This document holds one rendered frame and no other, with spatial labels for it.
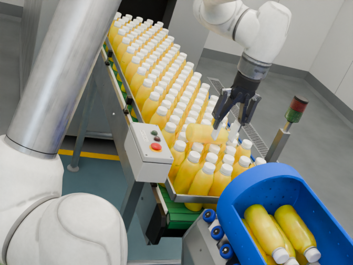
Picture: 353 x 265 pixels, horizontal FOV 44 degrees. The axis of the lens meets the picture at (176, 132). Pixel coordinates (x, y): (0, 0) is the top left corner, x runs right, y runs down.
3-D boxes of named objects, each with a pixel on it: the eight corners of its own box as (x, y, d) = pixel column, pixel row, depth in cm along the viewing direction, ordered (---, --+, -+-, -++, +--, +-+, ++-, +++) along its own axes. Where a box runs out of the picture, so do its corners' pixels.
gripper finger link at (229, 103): (244, 94, 130) (240, 93, 129) (221, 123, 133) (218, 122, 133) (238, 89, 133) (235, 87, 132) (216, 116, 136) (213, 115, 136)
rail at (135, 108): (170, 200, 143) (174, 193, 142) (98, 24, 268) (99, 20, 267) (173, 200, 143) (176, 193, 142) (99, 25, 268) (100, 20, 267)
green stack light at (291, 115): (289, 122, 176) (294, 111, 174) (281, 113, 181) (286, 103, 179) (301, 123, 179) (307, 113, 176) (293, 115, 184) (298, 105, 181)
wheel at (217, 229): (224, 232, 132) (227, 235, 133) (219, 221, 136) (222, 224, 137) (212, 240, 133) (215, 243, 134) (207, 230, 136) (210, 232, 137)
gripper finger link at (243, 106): (240, 89, 133) (244, 88, 133) (236, 120, 139) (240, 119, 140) (245, 95, 130) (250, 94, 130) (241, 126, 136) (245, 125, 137)
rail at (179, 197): (174, 202, 143) (176, 195, 141) (173, 200, 143) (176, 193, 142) (273, 206, 159) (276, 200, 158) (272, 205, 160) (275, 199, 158)
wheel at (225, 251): (234, 251, 126) (237, 254, 127) (228, 240, 130) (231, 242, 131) (221, 260, 127) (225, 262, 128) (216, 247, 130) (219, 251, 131)
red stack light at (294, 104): (294, 111, 174) (298, 103, 172) (286, 103, 179) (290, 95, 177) (307, 113, 176) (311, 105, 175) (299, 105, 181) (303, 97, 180)
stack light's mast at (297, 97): (282, 134, 179) (300, 101, 172) (275, 125, 184) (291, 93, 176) (294, 135, 182) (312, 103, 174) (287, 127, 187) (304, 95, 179)
